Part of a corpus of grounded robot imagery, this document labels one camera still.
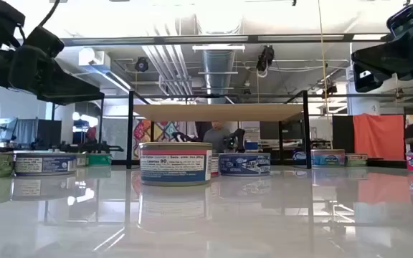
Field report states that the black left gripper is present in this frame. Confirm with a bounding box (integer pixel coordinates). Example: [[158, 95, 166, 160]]
[[0, 44, 106, 106]]

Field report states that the pink and blue labelled can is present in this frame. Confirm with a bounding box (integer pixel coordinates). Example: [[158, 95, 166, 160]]
[[138, 141, 214, 187], [310, 148, 346, 168]]

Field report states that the long ceiling light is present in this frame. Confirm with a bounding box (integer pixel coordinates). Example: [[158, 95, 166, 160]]
[[91, 64, 133, 95]]

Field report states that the black background robot rig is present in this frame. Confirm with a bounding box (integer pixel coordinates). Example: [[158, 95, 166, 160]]
[[30, 140, 125, 156]]

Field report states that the black overhead rig beam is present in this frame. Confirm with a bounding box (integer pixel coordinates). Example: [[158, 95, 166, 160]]
[[60, 32, 394, 47]]

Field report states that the orange cloth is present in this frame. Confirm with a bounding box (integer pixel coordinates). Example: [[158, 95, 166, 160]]
[[352, 113, 405, 161]]

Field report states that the black panel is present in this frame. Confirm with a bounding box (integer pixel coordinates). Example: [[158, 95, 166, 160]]
[[332, 115, 355, 154]]

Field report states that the background monitor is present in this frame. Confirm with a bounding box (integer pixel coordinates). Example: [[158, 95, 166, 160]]
[[0, 117, 18, 143]]

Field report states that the colourful patterned cloth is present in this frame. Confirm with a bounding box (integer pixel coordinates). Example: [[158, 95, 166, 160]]
[[133, 119, 179, 161]]

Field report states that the white ceiling light fixture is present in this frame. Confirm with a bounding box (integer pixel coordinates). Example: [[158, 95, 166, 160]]
[[191, 44, 246, 52]]

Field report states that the white glossy table sheet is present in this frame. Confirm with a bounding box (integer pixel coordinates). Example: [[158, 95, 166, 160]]
[[0, 160, 413, 258]]

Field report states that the black background frame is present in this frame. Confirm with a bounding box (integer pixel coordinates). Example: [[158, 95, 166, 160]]
[[50, 91, 106, 144]]

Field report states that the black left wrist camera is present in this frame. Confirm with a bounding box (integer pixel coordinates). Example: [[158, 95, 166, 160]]
[[23, 26, 66, 59]]

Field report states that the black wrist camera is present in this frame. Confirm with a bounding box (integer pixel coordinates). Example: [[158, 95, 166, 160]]
[[23, 26, 66, 59], [386, 4, 413, 38]]

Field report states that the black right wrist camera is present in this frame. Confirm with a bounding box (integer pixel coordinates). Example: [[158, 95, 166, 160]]
[[386, 4, 413, 38]]

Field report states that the black round ceiling camera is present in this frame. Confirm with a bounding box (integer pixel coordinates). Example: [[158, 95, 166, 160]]
[[134, 56, 149, 73]]

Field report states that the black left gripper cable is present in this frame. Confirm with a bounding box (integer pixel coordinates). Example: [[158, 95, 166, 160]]
[[37, 0, 62, 29]]

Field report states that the black hanging camera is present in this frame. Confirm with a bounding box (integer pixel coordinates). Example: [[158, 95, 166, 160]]
[[255, 44, 275, 78]]

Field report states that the wooden shelf with black frame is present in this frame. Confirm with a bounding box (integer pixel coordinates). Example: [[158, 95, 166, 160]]
[[126, 89, 312, 170]]

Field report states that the silver ceiling duct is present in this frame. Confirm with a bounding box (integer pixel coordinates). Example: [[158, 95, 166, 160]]
[[201, 49, 237, 105]]

